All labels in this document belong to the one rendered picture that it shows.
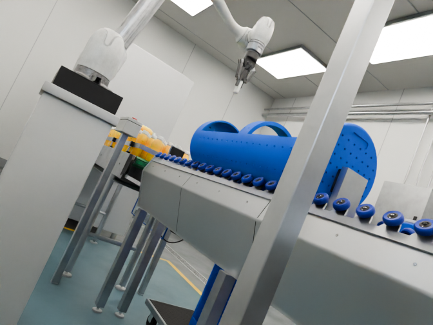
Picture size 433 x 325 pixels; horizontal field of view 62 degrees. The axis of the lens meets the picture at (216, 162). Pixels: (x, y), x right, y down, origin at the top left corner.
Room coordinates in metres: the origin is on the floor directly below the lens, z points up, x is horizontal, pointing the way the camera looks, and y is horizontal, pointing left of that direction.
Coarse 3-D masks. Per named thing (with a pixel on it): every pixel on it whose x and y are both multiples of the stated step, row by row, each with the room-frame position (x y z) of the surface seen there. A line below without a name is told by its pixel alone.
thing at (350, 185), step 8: (344, 168) 1.03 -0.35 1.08; (336, 176) 1.05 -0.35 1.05; (344, 176) 1.02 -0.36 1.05; (352, 176) 1.03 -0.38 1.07; (360, 176) 1.05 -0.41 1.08; (336, 184) 1.04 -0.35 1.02; (344, 184) 1.03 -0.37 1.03; (352, 184) 1.04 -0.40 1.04; (360, 184) 1.06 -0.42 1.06; (336, 192) 1.03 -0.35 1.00; (344, 192) 1.03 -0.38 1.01; (352, 192) 1.05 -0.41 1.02; (360, 192) 1.06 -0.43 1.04; (352, 200) 1.05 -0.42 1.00; (328, 208) 1.03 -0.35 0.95; (352, 208) 1.06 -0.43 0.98; (352, 216) 1.07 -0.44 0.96
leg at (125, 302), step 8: (160, 224) 2.18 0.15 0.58; (152, 232) 2.20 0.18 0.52; (160, 232) 2.19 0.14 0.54; (152, 240) 2.17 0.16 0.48; (144, 248) 2.20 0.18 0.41; (152, 248) 2.19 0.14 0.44; (144, 256) 2.17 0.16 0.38; (144, 264) 2.18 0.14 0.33; (136, 272) 2.17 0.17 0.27; (136, 280) 2.18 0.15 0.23; (128, 288) 2.18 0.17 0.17; (136, 288) 2.19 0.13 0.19; (128, 296) 2.18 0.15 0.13; (120, 304) 2.18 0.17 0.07; (128, 304) 2.19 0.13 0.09; (120, 312) 2.20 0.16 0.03
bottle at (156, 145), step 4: (156, 140) 2.26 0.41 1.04; (160, 140) 2.27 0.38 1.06; (152, 144) 2.26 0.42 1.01; (156, 144) 2.25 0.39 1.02; (160, 144) 2.26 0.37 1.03; (152, 148) 2.25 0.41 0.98; (156, 148) 2.25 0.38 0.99; (160, 148) 2.28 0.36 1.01; (148, 156) 2.26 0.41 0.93; (152, 156) 2.25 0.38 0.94; (148, 160) 2.25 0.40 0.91
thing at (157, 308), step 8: (152, 304) 2.17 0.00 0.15; (160, 304) 2.22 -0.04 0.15; (168, 304) 2.28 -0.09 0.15; (152, 312) 2.12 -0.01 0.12; (160, 312) 2.10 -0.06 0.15; (168, 312) 2.15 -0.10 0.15; (176, 312) 2.21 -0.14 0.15; (184, 312) 2.27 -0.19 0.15; (192, 312) 2.33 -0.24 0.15; (152, 320) 2.18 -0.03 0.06; (160, 320) 2.01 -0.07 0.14; (168, 320) 2.02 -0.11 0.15; (176, 320) 2.07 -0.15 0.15; (184, 320) 2.13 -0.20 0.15
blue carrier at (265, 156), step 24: (192, 144) 1.75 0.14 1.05; (216, 144) 1.54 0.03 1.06; (240, 144) 1.37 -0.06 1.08; (264, 144) 1.24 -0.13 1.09; (288, 144) 1.14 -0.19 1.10; (336, 144) 1.04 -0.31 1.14; (360, 144) 1.10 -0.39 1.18; (240, 168) 1.39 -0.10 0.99; (264, 168) 1.24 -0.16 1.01; (336, 168) 1.06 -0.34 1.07; (360, 168) 1.11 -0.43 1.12
